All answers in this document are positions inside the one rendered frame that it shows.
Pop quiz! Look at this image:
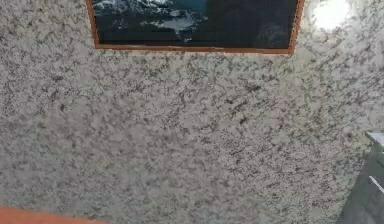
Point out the dark picture in wooden frame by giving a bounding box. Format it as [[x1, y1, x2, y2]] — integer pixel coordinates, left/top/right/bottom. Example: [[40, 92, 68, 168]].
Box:
[[85, 0, 306, 55]]

